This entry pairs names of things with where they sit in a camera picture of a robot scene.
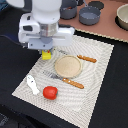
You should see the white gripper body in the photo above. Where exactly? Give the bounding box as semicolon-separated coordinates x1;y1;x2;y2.
18;13;75;50

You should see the grey pot with handles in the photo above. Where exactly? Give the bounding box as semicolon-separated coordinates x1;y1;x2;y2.
60;0;77;20

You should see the white toy fish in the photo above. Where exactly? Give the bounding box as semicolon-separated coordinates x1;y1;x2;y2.
27;75;39;95

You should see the small grey saucepan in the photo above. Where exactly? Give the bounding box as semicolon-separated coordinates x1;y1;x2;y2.
79;1;101;25

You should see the red toy tomato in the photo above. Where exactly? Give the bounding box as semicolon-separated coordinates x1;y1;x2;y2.
43;86;58;100

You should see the yellow butter box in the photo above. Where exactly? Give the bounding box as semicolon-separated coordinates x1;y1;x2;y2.
42;50;51;60

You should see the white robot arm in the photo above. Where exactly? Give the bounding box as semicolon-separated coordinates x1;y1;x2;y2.
6;0;75;50

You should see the round wooden plate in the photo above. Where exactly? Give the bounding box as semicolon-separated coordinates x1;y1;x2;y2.
55;55;82;78

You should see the beige woven placemat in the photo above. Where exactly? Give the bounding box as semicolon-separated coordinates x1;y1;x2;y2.
12;35;114;128

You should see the cream bowl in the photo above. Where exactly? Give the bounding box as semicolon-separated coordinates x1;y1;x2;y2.
117;4;128;30

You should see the wooden handled fork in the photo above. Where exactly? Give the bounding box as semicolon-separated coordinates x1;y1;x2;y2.
43;70;84;89

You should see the wooden handled knife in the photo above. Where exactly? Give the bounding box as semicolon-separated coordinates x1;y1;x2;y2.
59;48;98;64

